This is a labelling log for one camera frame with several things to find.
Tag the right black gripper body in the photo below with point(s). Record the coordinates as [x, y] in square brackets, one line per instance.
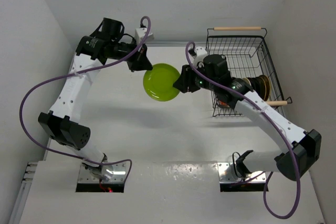
[190, 83]

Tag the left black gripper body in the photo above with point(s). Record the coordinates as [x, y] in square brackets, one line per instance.
[133, 62]

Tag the green plate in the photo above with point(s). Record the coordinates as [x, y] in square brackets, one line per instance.
[158, 82]

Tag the orange plate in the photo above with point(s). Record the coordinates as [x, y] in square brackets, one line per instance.
[221, 103]

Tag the yellow patterned plate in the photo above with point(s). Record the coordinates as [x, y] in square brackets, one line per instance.
[265, 87]

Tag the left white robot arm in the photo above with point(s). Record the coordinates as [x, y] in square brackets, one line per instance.
[61, 123]

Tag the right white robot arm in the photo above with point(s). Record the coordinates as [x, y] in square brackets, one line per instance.
[298, 149]

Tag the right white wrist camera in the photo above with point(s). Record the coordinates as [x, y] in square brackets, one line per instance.
[198, 54]

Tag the black wire dish rack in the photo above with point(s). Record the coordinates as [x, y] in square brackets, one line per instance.
[247, 55]

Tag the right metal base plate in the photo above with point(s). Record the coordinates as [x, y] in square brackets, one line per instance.
[227, 175]

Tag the metal base plate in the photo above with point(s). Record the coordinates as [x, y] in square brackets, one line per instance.
[118, 172]
[227, 175]

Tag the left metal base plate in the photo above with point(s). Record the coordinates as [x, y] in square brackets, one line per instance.
[118, 172]

